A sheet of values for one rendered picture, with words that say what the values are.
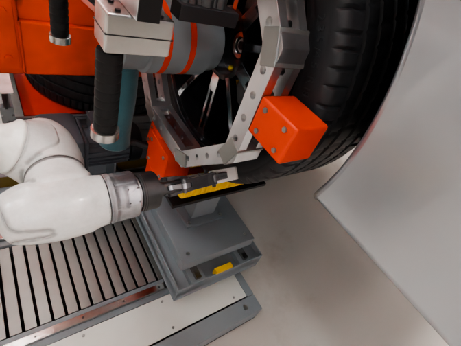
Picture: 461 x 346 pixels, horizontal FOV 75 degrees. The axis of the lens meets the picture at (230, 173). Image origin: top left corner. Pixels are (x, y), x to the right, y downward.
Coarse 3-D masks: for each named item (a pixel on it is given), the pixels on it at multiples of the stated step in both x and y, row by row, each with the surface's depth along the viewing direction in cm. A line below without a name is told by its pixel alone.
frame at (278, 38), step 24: (264, 0) 44; (288, 0) 46; (264, 24) 45; (288, 24) 44; (264, 48) 45; (288, 48) 44; (264, 72) 48; (288, 72) 48; (168, 96) 86; (264, 96) 48; (168, 120) 86; (240, 120) 53; (168, 144) 79; (192, 144) 77; (240, 144) 54
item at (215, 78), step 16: (240, 0) 64; (304, 0) 49; (240, 16) 65; (256, 16) 61; (256, 32) 65; (224, 48) 77; (256, 48) 62; (224, 64) 78; (240, 64) 67; (176, 80) 89; (192, 80) 84; (208, 80) 95; (224, 80) 75; (240, 80) 68; (176, 96) 89; (192, 96) 90; (208, 96) 79; (224, 96) 97; (192, 112) 88; (208, 112) 80; (224, 112) 94; (192, 128) 84; (208, 128) 84; (224, 128) 88; (208, 144) 79
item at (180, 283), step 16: (144, 224) 111; (160, 240) 109; (160, 256) 103; (224, 256) 113; (240, 256) 112; (256, 256) 114; (176, 272) 102; (192, 272) 101; (208, 272) 106; (224, 272) 106; (176, 288) 96; (192, 288) 101
